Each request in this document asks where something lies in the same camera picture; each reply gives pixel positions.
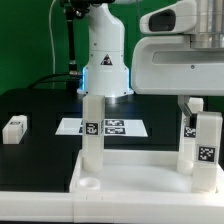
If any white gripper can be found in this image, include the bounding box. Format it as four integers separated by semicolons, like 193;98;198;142
131;0;224;127

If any white desk top tray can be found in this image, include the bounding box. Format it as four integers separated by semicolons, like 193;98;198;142
69;149;224;200

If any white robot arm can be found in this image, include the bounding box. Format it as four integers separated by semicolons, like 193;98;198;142
83;0;224;119

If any white marker sheet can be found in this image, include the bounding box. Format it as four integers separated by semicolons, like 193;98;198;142
56;118;148;137

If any white front fence bar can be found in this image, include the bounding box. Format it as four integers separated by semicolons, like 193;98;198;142
0;192;224;224

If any black cable bundle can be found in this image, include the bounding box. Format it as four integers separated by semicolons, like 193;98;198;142
27;72;83;90

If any black camera pole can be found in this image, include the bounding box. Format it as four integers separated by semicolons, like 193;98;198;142
60;0;89;76

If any white cable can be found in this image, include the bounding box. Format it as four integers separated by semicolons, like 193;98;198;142
48;0;60;90

